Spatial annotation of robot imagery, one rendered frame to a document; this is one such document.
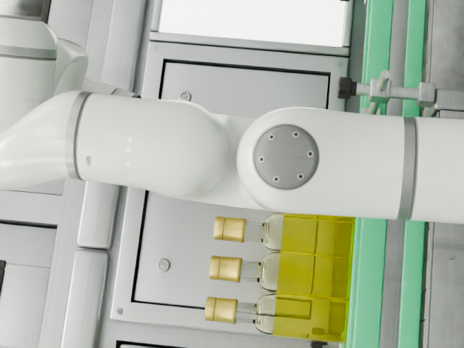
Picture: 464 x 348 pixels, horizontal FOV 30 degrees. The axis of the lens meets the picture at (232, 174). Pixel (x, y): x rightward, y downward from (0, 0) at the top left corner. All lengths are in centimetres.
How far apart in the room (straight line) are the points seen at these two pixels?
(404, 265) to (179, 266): 41
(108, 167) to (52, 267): 65
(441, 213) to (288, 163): 14
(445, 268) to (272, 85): 49
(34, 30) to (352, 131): 33
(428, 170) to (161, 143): 24
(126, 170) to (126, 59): 70
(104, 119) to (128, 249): 61
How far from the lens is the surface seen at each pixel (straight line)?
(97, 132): 79
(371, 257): 111
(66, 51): 118
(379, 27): 131
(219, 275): 122
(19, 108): 88
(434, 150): 77
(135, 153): 79
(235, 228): 123
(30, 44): 88
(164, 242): 138
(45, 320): 142
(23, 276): 146
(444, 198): 77
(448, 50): 129
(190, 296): 136
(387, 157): 76
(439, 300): 110
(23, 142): 82
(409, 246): 112
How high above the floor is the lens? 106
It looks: 4 degrees up
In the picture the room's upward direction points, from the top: 85 degrees counter-clockwise
